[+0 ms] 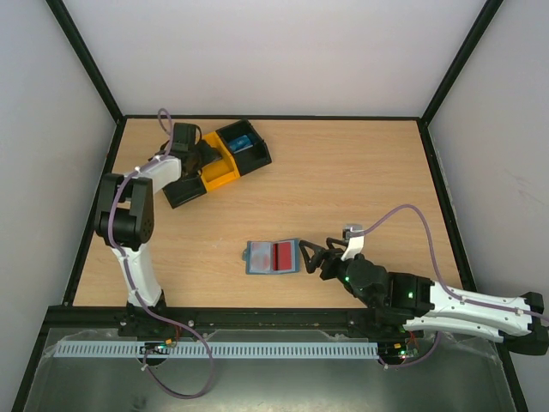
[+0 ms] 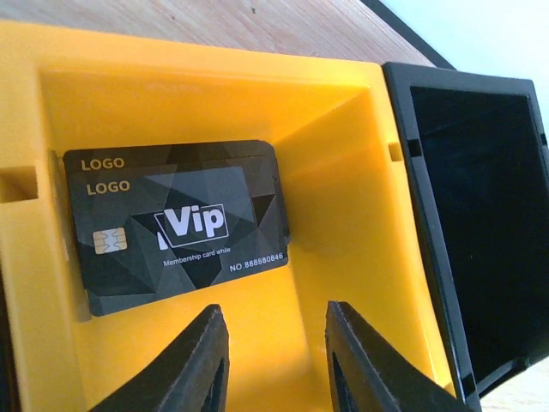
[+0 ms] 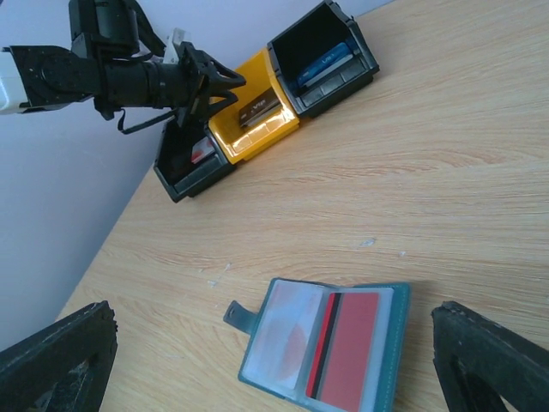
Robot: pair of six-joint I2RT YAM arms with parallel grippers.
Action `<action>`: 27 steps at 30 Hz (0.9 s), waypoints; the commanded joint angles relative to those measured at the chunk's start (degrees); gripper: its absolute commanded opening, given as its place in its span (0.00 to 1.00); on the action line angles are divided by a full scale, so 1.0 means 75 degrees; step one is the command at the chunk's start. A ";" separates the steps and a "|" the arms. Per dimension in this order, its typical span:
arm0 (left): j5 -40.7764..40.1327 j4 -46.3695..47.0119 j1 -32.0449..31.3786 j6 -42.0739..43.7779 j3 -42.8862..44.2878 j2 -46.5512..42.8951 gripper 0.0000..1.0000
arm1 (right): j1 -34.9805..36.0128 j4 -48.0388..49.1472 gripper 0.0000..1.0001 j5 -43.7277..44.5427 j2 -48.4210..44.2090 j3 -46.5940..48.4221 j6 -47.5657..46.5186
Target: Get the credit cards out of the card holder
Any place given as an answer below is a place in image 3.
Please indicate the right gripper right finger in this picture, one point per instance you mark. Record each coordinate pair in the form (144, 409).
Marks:
(481, 365)

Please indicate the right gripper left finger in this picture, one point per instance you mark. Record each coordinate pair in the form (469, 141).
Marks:
(64, 367)

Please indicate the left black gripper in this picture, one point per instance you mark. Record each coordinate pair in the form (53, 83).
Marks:
(182, 85)

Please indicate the red card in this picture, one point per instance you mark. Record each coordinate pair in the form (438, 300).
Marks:
(342, 353)

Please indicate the teal leather card holder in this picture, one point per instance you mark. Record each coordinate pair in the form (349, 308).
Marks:
(378, 392)

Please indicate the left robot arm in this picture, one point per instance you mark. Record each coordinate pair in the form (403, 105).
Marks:
(118, 61)

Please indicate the brown VIP card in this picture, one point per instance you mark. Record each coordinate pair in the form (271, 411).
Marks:
(258, 109)

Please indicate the blue card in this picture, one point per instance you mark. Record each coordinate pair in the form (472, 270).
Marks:
(328, 62)

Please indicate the white red-dot card in holder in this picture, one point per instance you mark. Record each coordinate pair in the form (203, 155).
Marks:
(278, 348)

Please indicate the yellow bin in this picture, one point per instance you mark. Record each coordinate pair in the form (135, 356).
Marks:
(240, 144)

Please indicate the left black bin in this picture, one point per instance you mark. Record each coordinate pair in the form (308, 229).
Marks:
(189, 160)

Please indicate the black bin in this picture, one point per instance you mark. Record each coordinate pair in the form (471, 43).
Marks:
(305, 41)
(189, 160)

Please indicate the right black bin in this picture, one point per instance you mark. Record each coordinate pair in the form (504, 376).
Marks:
(305, 41)

